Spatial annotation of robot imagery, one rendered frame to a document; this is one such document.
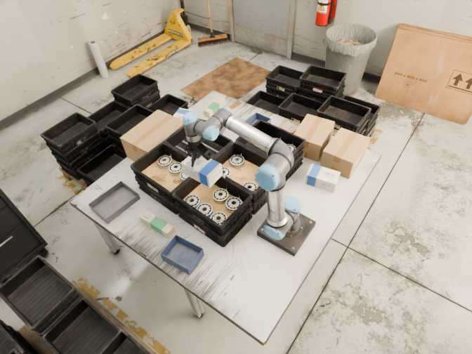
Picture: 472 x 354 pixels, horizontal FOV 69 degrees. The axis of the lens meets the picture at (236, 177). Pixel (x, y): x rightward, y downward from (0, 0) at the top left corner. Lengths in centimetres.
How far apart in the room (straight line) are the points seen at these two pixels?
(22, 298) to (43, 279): 15
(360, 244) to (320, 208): 84
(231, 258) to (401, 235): 164
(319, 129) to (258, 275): 118
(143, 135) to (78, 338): 137
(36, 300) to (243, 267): 130
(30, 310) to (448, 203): 334
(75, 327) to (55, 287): 28
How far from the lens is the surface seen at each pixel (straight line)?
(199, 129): 169
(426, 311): 293
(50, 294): 252
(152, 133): 259
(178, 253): 211
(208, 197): 216
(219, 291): 197
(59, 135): 360
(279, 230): 185
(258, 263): 203
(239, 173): 227
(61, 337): 250
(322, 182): 234
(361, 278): 288
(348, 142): 252
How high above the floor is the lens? 249
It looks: 47 degrees down
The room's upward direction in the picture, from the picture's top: 4 degrees counter-clockwise
